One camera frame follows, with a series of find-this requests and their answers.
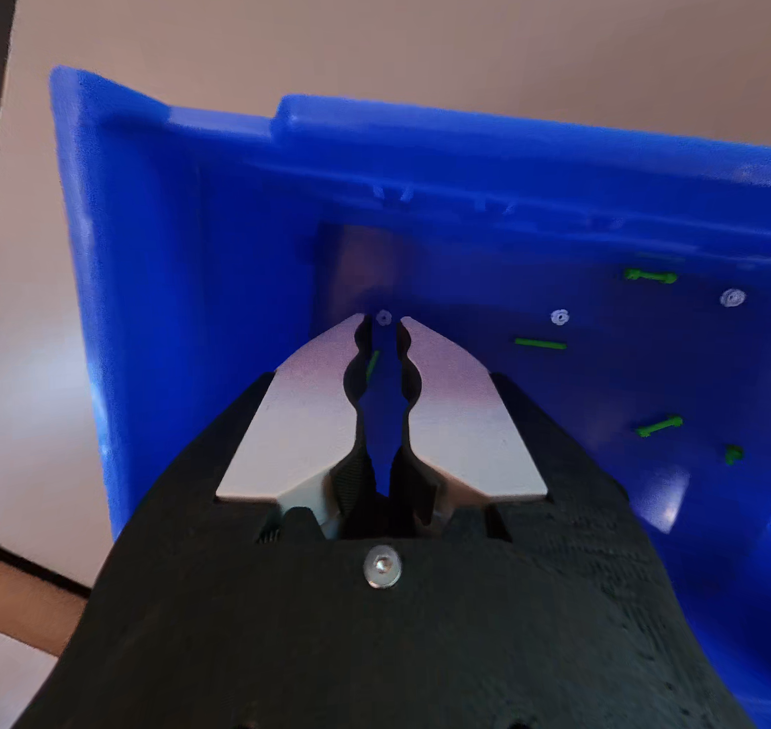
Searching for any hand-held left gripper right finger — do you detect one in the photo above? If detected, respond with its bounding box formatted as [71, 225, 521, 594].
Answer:
[392, 316, 549, 527]

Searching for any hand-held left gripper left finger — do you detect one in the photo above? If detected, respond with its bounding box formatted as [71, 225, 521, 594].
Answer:
[215, 314, 374, 527]

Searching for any large blue plastic bin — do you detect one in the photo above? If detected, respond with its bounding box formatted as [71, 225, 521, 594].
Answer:
[49, 65, 771, 712]

